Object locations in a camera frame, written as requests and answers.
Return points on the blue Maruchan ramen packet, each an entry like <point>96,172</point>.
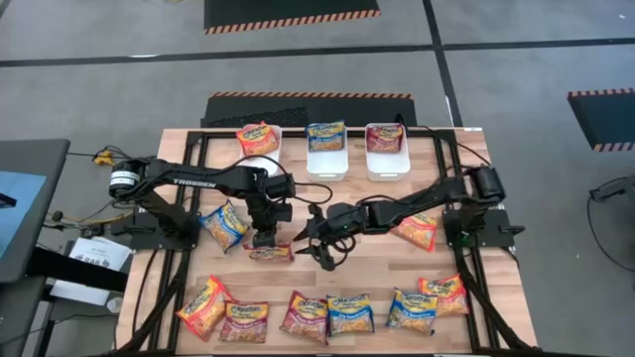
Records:
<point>224,227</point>
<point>350,316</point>
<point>325,139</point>
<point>412,312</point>

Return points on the black hazard-striped floor mat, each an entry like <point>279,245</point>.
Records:
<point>605,119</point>
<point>347,111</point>
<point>292,12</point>

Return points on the red Maruchan ramen packet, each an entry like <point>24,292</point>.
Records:
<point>384,139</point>
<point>304,318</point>
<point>278,254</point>
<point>244,323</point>

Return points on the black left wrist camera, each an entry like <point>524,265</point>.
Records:
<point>284,212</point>

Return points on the yellow power plug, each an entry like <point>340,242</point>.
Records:
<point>104,158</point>

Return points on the grey low surface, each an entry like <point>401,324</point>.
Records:
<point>20,317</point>

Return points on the white printed paper sheet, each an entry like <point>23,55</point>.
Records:
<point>94,258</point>

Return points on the black aluminium table frame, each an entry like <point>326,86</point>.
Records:
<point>223,134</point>

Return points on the blue sheet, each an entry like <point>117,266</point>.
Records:
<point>20,218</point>

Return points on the white plastic bin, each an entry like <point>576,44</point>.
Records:
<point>263,166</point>
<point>327,168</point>
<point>387,168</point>

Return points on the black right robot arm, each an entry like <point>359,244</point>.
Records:
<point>421,203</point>

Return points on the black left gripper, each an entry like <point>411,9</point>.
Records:
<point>262,213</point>

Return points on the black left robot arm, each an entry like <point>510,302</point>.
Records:
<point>198,178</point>

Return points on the clear plastic cup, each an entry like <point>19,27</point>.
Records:
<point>114,305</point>

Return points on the orange Maruchan ramen packet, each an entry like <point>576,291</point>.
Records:
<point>446,296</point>
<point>257,140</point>
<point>419,234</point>
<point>205,308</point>

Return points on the black desk crossbar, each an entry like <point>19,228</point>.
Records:
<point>74,268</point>

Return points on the grey side desk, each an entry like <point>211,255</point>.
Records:
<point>35,154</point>

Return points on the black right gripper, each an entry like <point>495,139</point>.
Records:
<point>347,220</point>

